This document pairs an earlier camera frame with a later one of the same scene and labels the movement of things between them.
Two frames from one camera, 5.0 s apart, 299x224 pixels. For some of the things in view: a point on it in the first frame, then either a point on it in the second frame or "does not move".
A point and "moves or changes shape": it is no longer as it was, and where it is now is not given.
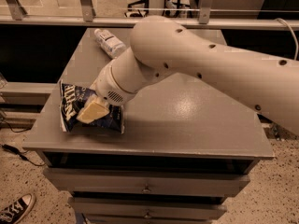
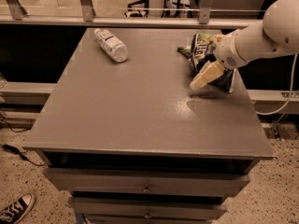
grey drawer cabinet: [187, 147] does not move
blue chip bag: [71, 100] moves or changes shape
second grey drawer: [148, 207] does not move
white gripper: [107, 86] to [226, 51]
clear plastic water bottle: [112, 46] does not move
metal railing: [12, 13] does not move
